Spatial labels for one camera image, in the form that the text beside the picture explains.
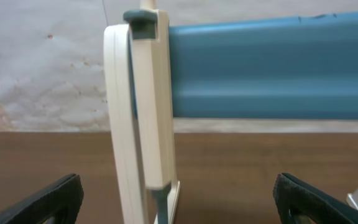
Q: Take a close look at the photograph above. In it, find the white pipette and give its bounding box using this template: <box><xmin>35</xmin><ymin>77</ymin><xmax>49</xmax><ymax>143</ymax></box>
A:
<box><xmin>103</xmin><ymin>0</ymin><xmax>181</xmax><ymax>224</ymax></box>

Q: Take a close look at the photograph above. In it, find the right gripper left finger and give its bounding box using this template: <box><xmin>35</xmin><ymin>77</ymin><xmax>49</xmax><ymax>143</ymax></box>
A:
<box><xmin>0</xmin><ymin>173</ymin><xmax>85</xmax><ymax>224</ymax></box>

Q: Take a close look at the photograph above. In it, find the white and blue stand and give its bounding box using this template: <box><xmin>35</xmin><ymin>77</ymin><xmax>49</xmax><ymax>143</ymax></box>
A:
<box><xmin>168</xmin><ymin>9</ymin><xmax>358</xmax><ymax>220</ymax></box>

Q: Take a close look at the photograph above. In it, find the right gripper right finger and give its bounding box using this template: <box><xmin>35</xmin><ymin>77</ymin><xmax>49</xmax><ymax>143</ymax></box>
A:
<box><xmin>272</xmin><ymin>172</ymin><xmax>358</xmax><ymax>224</ymax></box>

